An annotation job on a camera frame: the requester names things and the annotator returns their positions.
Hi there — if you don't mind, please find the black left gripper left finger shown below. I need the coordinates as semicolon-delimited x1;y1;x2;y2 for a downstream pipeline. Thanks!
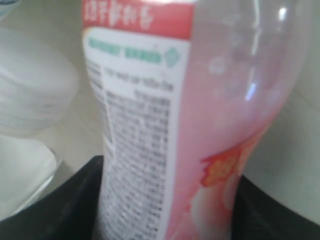
0;155;104;240

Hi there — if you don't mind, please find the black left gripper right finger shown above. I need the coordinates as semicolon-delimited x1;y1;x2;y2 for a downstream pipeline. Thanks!
231;176;320;240

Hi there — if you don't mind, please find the colourful label clear bottle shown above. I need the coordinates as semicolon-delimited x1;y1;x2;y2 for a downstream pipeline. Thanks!
0;28;79;219

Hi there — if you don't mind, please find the pink drink bottle black cap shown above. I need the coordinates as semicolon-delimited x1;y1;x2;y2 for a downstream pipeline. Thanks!
82;0;312;240

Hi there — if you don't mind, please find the lime label clear bottle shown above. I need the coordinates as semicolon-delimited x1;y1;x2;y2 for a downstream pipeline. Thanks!
0;0;21;18

